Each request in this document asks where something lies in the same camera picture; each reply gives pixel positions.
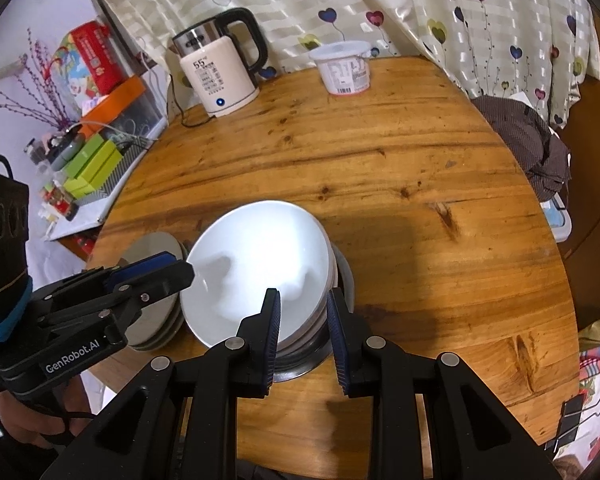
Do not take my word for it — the large white plate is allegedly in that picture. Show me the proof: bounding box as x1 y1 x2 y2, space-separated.
180 200 334 349

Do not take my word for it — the green box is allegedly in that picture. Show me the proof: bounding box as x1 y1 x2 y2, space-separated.
66 140 127 199
62 135 112 187

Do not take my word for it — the white electric kettle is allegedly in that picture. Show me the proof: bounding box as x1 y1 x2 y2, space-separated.
172 7 270 119

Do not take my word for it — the brown dotted cloth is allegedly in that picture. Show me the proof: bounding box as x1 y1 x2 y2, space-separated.
472 93 572 202

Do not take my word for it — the clear plastic container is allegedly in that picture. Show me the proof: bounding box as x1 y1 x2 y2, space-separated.
87 94 169 142

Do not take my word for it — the heart print curtain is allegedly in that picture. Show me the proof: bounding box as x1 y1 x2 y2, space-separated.
89 0 600 132

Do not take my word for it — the white plastic tub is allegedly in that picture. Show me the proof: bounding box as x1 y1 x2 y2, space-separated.
308 40 372 97

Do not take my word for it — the metal bowl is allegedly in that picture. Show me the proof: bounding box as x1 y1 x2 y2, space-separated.
272 254 356 384

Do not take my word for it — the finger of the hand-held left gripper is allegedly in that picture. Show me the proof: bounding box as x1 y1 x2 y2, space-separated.
107 260 196 335
102 253 180 292

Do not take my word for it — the grey plate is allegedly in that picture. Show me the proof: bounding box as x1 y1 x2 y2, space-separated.
126 305 189 352

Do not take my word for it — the colourful printed bag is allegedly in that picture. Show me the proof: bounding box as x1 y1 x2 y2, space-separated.
54 44 107 107

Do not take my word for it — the striped box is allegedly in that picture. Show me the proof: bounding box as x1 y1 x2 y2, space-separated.
97 139 154 197

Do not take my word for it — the person's left hand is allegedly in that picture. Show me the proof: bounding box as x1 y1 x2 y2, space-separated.
0 374 100 452

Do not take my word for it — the orange box lid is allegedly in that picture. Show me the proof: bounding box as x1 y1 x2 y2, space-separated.
79 75 147 127

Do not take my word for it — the white paper sheet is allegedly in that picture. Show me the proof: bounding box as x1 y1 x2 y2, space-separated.
49 194 114 242

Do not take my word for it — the stack of white bowls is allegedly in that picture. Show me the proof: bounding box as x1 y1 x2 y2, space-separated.
274 249 341 362

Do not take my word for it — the grey bottle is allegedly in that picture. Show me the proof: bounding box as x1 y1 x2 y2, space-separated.
47 132 89 172

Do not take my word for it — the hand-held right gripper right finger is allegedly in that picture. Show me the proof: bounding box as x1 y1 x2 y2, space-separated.
326 288 564 480

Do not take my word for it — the white charging cable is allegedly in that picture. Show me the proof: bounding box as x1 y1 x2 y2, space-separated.
75 119 156 147

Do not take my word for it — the black kettle cable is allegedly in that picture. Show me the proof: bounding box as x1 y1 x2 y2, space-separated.
167 74 220 129

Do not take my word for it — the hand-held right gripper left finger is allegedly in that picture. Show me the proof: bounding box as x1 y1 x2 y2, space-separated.
40 287 283 480

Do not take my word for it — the beige plate with brown patch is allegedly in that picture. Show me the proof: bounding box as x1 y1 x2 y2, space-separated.
115 232 189 347

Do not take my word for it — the red box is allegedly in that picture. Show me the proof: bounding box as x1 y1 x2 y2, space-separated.
69 20 132 97

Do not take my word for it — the purple branch decoration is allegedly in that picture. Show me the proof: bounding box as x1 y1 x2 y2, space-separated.
0 27 77 132

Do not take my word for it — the black binder clip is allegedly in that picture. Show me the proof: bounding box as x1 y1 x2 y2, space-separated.
544 392 600 457

